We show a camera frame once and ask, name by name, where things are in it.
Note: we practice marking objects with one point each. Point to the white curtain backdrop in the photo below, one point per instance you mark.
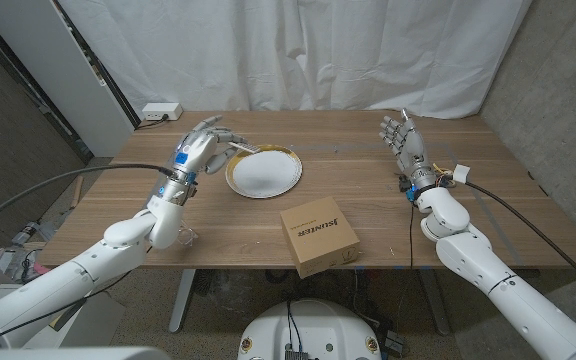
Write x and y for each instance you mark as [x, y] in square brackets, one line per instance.
[293, 55]

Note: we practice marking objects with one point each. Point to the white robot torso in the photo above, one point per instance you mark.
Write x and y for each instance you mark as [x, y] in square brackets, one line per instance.
[308, 330]

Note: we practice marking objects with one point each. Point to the white pocket calculator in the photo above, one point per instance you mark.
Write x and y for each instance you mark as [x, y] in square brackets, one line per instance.
[250, 147]

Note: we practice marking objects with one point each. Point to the white power strip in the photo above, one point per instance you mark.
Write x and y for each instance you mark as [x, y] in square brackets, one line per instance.
[161, 110]

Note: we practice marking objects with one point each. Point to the brown cardboard box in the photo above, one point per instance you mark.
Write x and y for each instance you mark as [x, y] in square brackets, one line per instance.
[318, 240]

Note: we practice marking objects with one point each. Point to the grey metal table leg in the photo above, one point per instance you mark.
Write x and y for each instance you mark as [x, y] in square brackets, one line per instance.
[182, 300]
[435, 305]

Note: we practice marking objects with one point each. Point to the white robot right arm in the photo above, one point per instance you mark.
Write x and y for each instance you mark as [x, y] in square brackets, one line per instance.
[488, 270]

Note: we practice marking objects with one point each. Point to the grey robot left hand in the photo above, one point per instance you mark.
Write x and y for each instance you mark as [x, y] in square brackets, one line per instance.
[193, 150]

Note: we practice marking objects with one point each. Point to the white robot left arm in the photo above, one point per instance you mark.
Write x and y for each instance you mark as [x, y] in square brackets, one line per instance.
[93, 265]

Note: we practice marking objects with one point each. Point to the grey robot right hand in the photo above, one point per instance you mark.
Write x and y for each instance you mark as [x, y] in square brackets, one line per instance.
[413, 150]

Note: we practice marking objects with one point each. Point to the white paper plate gold rim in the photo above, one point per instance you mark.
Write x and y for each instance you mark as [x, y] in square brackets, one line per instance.
[268, 172]

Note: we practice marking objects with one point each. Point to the white cabinet panel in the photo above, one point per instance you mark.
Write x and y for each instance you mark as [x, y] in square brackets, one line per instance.
[68, 75]

